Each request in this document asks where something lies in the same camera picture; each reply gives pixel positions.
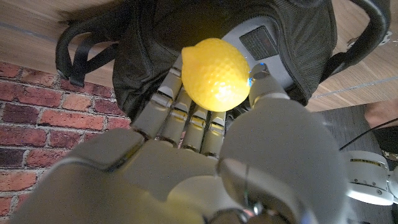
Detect person black shorts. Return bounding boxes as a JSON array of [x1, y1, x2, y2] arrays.
[[371, 126, 398, 154]]

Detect black fabric backpack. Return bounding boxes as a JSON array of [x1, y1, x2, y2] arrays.
[[55, 0, 392, 124]]

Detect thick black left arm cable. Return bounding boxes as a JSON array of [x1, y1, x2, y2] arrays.
[[338, 117, 398, 152]]

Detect yellow dimpled ball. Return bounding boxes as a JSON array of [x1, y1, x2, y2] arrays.
[[181, 37, 251, 113]]

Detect red brick printed backdrop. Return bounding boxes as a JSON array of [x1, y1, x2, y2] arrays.
[[0, 60, 131, 218]]

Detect person bare leg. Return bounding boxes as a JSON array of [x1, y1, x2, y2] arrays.
[[363, 98, 398, 129]]

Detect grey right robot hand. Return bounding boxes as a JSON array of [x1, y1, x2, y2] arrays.
[[9, 62, 351, 224]]

